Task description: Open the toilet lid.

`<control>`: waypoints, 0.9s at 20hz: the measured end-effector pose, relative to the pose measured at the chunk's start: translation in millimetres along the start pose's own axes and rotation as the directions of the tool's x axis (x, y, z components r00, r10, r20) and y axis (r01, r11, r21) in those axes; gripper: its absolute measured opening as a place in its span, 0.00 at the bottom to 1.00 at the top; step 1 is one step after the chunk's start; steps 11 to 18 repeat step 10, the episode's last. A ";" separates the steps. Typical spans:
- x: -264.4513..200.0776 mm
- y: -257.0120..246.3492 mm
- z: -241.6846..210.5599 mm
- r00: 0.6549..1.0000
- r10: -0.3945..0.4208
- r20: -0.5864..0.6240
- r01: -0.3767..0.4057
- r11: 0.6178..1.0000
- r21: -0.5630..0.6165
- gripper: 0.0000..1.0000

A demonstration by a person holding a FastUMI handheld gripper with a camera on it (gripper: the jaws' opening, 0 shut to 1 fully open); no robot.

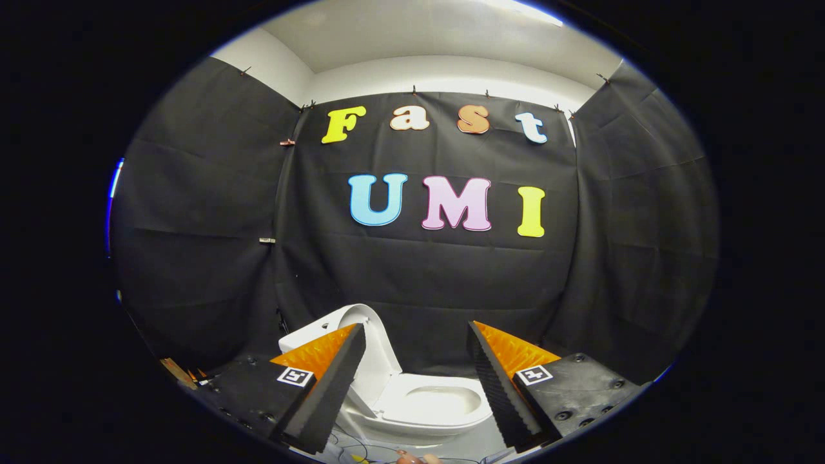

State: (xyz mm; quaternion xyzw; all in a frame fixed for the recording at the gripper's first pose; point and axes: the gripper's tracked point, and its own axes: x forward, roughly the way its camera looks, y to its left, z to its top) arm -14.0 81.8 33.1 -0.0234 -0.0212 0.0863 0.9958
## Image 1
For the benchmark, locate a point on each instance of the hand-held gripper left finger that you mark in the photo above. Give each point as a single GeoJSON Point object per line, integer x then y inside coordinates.
{"type": "Point", "coordinates": [332, 386]}

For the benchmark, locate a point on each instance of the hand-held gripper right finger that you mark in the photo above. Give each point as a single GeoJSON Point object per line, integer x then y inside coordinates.
{"type": "Point", "coordinates": [496, 386]}

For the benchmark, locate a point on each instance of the white toilet lid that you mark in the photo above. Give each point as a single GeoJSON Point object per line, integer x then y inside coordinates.
{"type": "Point", "coordinates": [377, 361]}

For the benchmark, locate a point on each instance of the white toilet with tank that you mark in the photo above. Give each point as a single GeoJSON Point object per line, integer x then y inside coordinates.
{"type": "Point", "coordinates": [303, 335]}

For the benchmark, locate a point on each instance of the black backdrop cloth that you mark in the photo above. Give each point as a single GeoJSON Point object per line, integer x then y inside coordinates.
{"type": "Point", "coordinates": [419, 277]}

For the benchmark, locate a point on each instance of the brown wooden object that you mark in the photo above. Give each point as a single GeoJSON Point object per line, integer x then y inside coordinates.
{"type": "Point", "coordinates": [178, 373]}

